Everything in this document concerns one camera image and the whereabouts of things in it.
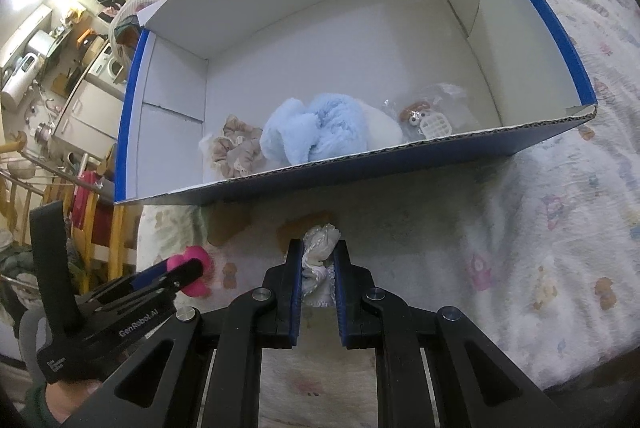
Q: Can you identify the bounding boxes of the pink plush toy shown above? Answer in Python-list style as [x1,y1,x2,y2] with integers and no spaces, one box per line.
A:
[167,246,215,298]

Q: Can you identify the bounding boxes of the cream white scrunchie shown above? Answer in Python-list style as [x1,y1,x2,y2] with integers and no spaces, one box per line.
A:
[302,223,342,308]

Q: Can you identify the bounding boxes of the left hand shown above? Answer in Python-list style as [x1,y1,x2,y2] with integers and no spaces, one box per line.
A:
[44,380,102,424]

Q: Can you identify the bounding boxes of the beige brown scrunchie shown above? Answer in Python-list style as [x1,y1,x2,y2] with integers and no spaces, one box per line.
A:
[198,115,265,179]

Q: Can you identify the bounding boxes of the light blue fluffy plush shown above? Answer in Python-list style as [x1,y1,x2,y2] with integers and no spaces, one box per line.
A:
[259,93,368,166]

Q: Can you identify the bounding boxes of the white kitchen cabinet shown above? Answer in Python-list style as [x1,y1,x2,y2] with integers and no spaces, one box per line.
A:
[53,80,122,159]

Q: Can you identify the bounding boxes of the white patterned bed blanket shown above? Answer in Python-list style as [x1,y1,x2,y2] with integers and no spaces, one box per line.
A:
[138,0,639,427]

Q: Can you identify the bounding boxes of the white washing machine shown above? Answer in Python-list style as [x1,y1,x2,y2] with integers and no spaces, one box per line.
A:
[86,44,127,101]

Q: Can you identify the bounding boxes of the white water heater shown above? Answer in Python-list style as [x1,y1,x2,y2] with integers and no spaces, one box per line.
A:
[1,52,41,113]

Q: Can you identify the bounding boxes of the white blue cardboard box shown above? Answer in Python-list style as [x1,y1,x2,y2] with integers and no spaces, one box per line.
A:
[114,0,597,205]

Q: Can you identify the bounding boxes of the clear bag with keychain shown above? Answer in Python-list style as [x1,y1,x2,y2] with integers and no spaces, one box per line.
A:
[382,84,478,142]

